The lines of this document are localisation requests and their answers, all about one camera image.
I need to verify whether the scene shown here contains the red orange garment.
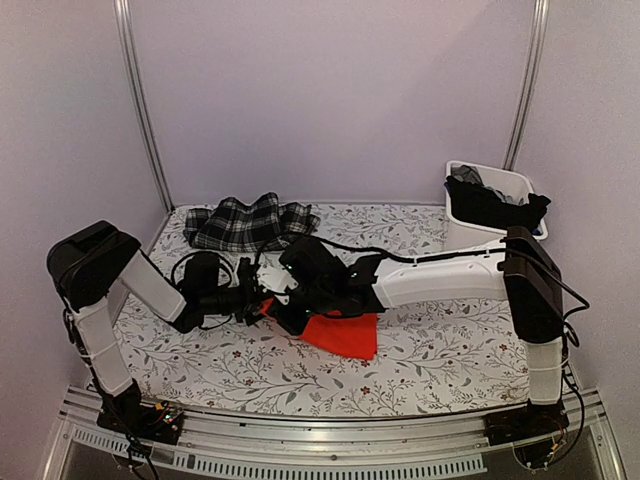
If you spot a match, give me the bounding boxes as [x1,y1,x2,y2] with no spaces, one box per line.
[289,313,379,361]

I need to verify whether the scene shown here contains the black white plaid skirt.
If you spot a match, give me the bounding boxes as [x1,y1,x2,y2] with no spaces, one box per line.
[183,192,320,253]

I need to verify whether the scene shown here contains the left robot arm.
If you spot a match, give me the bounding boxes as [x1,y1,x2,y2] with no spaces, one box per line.
[46,220,265,434]

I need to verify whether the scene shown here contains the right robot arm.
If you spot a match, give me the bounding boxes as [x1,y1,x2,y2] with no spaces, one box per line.
[257,227,564,436]

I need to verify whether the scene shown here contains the white plastic laundry bin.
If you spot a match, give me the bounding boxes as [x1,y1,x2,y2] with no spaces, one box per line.
[444,160,551,250]

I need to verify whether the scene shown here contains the floral patterned table mat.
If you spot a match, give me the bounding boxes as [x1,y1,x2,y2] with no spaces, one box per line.
[114,205,529,417]

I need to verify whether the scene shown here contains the black garment in bin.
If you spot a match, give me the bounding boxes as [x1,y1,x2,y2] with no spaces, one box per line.
[445,176,551,233]

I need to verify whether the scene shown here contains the grey garment in bin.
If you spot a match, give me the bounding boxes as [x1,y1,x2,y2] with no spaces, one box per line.
[451,165,484,186]

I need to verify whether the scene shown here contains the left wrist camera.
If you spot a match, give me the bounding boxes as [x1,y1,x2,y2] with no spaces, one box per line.
[236,257,257,297]

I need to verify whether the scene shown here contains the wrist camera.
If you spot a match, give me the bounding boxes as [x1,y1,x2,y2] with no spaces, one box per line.
[256,265,299,305]
[236,257,257,297]

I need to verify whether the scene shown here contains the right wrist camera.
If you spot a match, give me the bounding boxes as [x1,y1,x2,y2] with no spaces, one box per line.
[256,265,299,305]

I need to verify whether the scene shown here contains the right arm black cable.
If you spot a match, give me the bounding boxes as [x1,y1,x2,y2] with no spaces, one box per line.
[252,233,506,266]

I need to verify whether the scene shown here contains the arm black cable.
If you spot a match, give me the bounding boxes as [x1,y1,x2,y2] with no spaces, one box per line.
[252,233,506,266]
[169,251,236,291]

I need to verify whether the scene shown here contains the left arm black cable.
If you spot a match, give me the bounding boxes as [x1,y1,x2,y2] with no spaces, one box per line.
[169,251,236,291]

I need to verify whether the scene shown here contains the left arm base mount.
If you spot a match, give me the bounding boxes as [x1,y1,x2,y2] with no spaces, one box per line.
[96,381,184,445]

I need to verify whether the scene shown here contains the aluminium front rail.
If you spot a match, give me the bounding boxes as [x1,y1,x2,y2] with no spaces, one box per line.
[40,387,630,479]

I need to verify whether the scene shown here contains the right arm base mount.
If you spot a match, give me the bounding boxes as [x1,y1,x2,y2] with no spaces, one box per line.
[483,400,569,446]

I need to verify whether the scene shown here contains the right aluminium frame post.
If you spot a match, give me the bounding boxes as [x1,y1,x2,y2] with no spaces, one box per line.
[502,0,550,171]

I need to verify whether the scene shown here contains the aluminium frame post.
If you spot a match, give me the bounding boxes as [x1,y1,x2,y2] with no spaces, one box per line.
[502,0,550,171]
[113,0,175,214]

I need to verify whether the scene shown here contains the left aluminium frame post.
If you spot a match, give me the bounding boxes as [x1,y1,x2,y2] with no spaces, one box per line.
[113,0,175,214]

